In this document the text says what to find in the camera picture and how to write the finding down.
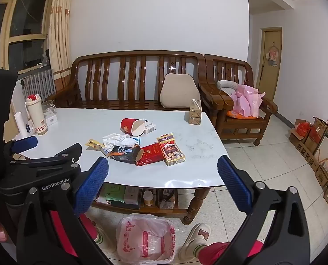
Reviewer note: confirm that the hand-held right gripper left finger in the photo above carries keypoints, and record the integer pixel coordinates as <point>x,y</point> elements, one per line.
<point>93,183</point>

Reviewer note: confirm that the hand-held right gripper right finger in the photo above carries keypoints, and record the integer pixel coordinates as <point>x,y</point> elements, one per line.
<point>232,183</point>

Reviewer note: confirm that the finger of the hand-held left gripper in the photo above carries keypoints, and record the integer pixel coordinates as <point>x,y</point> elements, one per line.
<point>56,160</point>
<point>26,144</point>

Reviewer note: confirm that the yellow snack wrapper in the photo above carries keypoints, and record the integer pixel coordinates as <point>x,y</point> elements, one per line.
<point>93,144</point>

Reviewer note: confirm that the dark blue box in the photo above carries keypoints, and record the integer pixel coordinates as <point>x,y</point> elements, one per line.
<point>125,154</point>

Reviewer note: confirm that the white tissue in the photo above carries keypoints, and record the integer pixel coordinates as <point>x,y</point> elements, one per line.
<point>118,140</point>

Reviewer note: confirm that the red cigarette pack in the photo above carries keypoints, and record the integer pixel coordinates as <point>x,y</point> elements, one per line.
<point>151,154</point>

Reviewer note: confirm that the playing cards box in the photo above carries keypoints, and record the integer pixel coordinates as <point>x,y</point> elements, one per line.
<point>173,153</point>

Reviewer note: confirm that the red paper cup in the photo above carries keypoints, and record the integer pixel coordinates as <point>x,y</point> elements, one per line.
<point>128,125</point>

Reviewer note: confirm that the white red-printed plastic bag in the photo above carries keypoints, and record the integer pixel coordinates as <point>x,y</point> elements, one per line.
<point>144,240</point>

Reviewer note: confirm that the white blue-striped medicine box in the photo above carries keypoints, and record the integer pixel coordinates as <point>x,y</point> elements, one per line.
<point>150,127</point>

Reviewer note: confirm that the white paper roll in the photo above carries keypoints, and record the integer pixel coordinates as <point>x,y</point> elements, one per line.
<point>20,124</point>

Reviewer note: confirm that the green packet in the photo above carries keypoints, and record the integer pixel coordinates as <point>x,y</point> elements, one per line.
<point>113,193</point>

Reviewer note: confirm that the white thermos with red lid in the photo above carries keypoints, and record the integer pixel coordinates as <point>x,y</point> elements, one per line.
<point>35,116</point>

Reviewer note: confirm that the white flat box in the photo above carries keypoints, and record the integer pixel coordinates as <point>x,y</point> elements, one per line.
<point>51,118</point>

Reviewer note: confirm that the beige shelf box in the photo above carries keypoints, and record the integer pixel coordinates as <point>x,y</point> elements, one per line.
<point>132,195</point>

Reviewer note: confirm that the clear glass mug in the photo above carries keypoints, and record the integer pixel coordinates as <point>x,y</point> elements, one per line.
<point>48,106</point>

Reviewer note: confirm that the grey radiator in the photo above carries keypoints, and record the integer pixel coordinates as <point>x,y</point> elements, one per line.
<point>39,84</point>

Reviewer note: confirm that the white-topped wooden coffee table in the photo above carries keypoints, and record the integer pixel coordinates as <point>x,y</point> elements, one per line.
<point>92,124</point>

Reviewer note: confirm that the small brown jar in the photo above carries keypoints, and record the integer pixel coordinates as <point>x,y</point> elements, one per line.
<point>148,198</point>

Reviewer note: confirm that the person's left leg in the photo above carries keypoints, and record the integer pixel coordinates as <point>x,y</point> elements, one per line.
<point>62,232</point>

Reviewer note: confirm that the person's left cream slipper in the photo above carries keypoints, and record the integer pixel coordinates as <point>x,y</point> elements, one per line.
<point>107,240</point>

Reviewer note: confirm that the person's cream slipper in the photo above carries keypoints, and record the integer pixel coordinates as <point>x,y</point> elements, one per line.
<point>107,240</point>
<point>194,240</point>

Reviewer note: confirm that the dark patterned shelf box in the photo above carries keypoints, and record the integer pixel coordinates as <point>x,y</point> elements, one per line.
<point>166,198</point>

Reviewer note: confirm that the orange seat cushion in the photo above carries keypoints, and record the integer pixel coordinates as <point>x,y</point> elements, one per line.
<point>235,115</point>

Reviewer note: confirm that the person's right cream slipper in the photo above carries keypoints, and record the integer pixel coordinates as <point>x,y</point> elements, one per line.
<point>194,240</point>

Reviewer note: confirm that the brown small carton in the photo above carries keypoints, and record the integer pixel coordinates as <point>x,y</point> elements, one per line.
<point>194,120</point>
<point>195,111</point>

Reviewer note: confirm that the open brown cardboard box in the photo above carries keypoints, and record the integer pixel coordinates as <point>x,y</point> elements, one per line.
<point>296,138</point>

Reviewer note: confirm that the pink plastic bag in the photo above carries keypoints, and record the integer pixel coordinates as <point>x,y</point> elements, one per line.
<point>248,100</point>

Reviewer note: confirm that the yellow-framed window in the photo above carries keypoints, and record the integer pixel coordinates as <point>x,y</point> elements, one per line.
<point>26,27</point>

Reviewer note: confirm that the red plastic bag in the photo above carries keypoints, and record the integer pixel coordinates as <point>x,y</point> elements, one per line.
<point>303,129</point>

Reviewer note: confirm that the beige striped curtain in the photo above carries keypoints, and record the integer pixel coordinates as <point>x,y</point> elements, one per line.
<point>59,33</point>

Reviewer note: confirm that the grey white pillow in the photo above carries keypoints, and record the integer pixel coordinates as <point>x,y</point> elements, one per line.
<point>226,86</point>

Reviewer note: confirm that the cardboard box with red side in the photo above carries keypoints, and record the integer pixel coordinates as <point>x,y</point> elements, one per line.
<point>317,134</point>

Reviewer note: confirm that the beige back cushion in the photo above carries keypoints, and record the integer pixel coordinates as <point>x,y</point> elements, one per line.
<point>179,91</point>

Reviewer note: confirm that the brown wooden armchair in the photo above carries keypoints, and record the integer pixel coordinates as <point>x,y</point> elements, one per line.
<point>221,69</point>

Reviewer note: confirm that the yellow wooden door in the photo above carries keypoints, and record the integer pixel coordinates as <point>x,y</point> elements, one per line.
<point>270,74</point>

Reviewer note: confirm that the brown wooden slatted sofa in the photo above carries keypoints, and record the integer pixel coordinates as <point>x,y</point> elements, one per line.
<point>130,71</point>

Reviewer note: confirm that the pink door hanging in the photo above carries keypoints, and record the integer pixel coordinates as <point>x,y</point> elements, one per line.
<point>272,55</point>

